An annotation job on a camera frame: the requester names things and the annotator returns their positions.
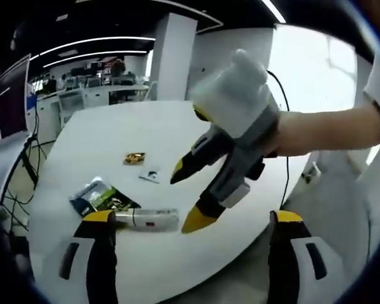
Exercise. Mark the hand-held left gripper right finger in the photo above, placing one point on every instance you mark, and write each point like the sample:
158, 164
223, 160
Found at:
282, 253

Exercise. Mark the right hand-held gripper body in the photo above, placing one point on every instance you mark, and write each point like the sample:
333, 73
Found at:
237, 95

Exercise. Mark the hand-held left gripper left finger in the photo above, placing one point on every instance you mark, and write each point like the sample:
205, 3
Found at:
101, 253

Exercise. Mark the small clear plastic sachet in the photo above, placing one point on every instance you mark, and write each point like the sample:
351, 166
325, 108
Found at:
150, 176

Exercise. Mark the white skincare bottle silver cap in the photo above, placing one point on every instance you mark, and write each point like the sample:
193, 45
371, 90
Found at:
155, 220

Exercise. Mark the white blue skincare sachet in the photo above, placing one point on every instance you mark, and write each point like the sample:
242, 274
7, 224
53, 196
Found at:
88, 190

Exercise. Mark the blue storage box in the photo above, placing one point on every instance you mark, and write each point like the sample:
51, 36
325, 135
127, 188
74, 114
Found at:
32, 103

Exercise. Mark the gold foil packet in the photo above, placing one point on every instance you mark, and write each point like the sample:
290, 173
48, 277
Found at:
134, 158

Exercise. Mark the white square pillar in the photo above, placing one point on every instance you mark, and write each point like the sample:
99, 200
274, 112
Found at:
172, 60

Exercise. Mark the large bright window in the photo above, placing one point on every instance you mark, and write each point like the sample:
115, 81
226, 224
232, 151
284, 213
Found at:
310, 63

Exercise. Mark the person in white shirt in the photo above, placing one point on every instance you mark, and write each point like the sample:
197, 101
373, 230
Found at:
351, 206

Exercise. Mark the ceiling light strip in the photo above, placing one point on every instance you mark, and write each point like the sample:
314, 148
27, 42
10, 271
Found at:
92, 42
274, 11
95, 57

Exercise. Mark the black monitor stand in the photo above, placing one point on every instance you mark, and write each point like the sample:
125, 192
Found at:
28, 161

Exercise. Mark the office desks with monitors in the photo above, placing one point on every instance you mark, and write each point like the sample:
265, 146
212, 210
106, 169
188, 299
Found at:
92, 92

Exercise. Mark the large monitor screen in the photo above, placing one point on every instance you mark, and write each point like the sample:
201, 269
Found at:
11, 101

